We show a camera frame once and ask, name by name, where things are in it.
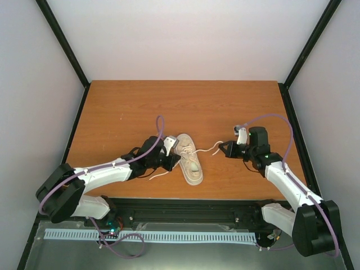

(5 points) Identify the beige canvas sneaker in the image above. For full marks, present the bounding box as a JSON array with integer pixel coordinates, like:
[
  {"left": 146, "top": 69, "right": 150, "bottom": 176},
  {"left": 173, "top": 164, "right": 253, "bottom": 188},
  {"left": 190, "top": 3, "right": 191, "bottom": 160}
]
[{"left": 174, "top": 133, "right": 203, "bottom": 186}]

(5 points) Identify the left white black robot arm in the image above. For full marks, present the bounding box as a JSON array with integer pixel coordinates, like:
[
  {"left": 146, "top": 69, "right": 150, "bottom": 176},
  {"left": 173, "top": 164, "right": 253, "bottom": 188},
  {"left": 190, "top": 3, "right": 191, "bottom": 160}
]
[{"left": 35, "top": 136, "right": 181, "bottom": 227}]

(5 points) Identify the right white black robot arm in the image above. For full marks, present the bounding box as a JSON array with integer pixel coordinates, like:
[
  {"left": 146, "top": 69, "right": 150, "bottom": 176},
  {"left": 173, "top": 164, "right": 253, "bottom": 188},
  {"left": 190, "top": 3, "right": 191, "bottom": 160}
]
[{"left": 218, "top": 126, "right": 341, "bottom": 257}]

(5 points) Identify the green lit circuit board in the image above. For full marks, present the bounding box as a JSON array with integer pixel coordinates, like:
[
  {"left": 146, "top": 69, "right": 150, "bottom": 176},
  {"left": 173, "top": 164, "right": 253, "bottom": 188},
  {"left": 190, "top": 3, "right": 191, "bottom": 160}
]
[{"left": 100, "top": 217, "right": 123, "bottom": 239}]

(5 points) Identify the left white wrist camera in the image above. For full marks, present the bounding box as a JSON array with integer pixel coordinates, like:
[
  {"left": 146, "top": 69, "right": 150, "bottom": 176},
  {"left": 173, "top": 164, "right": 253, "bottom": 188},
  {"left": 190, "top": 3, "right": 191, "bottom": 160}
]
[{"left": 163, "top": 136, "right": 179, "bottom": 156}]

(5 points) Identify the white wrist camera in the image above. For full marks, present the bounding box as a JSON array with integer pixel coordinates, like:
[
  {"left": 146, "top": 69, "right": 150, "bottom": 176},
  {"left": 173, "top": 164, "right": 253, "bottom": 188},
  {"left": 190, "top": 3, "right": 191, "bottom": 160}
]
[
  {"left": 163, "top": 136, "right": 179, "bottom": 156},
  {"left": 233, "top": 125, "right": 248, "bottom": 145}
]

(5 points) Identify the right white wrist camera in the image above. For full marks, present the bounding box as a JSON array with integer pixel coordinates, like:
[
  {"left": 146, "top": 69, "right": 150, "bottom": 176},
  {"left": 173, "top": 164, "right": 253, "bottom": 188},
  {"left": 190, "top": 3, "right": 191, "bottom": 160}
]
[{"left": 233, "top": 125, "right": 248, "bottom": 145}]

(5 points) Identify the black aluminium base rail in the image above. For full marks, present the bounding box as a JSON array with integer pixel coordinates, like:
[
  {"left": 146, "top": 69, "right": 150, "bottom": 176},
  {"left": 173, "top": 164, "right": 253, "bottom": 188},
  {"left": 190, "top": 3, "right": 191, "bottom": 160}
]
[{"left": 33, "top": 196, "right": 338, "bottom": 234}]

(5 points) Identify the right black frame post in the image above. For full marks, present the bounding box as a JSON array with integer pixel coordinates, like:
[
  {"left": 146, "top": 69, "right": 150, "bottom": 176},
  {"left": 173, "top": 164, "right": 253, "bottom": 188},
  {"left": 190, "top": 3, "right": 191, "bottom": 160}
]
[{"left": 283, "top": 0, "right": 343, "bottom": 89}]

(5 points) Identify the black frame post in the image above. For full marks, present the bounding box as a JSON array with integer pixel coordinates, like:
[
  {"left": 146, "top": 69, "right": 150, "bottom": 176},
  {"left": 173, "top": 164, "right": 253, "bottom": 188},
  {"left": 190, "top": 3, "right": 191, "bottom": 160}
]
[
  {"left": 35, "top": 0, "right": 91, "bottom": 89},
  {"left": 283, "top": 0, "right": 343, "bottom": 89}
]

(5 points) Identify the light blue cable duct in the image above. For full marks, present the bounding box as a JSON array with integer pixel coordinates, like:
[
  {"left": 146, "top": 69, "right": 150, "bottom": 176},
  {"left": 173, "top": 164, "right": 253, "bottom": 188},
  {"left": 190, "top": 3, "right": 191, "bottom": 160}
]
[{"left": 43, "top": 228, "right": 257, "bottom": 245}]

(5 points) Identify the left black frame post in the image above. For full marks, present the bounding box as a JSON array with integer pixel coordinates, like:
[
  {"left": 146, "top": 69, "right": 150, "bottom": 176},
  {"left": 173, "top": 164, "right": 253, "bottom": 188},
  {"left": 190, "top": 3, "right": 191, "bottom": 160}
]
[{"left": 35, "top": 0, "right": 91, "bottom": 89}]

